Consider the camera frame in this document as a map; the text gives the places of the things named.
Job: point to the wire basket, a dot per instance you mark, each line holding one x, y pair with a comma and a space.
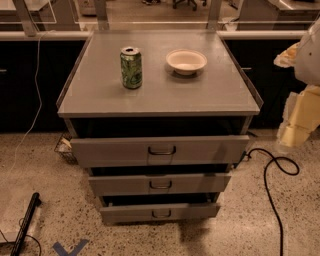
64, 149

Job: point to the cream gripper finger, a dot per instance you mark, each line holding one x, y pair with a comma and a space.
292, 136

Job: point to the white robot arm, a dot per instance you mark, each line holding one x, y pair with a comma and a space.
304, 57

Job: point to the grey drawer cabinet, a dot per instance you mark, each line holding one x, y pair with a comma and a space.
218, 100

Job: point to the grey top drawer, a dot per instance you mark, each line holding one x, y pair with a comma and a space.
147, 151

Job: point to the office chair base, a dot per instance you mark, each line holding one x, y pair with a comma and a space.
191, 3

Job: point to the grey bottom drawer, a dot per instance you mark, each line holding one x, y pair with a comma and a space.
158, 212

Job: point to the green soda can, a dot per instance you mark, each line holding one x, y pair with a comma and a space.
131, 67

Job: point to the grey drawer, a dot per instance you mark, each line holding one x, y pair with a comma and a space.
158, 212
147, 151
158, 184

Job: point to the black bar on floor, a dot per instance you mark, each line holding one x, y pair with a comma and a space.
33, 204

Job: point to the white bowl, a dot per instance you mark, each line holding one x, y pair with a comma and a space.
186, 62

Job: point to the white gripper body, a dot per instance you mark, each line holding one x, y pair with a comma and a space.
308, 60

